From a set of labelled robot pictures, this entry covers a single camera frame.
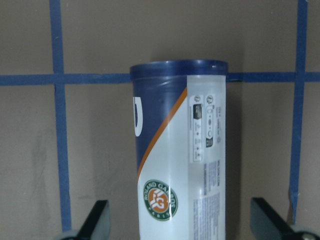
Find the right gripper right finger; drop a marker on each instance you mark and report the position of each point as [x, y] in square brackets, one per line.
[267, 224]

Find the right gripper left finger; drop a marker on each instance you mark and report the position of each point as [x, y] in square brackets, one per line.
[95, 227]

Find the white blue tennis ball can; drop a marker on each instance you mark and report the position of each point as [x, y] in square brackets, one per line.
[179, 111]

